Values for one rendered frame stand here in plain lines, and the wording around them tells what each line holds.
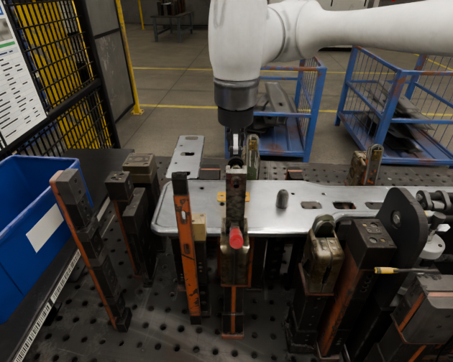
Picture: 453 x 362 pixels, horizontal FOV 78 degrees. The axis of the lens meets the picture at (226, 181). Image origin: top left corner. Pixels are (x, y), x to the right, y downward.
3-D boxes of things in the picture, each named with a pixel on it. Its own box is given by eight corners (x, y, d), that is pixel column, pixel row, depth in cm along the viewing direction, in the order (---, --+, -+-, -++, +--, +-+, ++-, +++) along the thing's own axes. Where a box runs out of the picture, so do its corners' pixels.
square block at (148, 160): (169, 236, 105) (155, 151, 84) (165, 253, 98) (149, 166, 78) (147, 235, 105) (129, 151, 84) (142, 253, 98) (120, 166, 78)
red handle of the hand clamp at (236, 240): (244, 218, 59) (249, 235, 43) (244, 228, 59) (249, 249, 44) (224, 218, 59) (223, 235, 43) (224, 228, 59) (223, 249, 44)
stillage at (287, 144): (234, 118, 375) (236, 40, 320) (295, 121, 368) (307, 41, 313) (224, 166, 277) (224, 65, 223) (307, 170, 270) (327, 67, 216)
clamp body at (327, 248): (310, 317, 80) (341, 220, 58) (321, 361, 70) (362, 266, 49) (277, 317, 80) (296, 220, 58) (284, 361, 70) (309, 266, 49)
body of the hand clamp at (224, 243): (242, 314, 80) (248, 225, 60) (244, 339, 74) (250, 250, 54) (221, 314, 80) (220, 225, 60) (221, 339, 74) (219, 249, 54)
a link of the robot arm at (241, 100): (257, 70, 58) (256, 98, 62) (213, 70, 59) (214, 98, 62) (262, 82, 51) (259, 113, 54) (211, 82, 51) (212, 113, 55)
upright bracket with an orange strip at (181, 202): (201, 319, 79) (187, 172, 50) (201, 325, 78) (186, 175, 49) (191, 319, 79) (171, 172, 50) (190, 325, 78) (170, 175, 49)
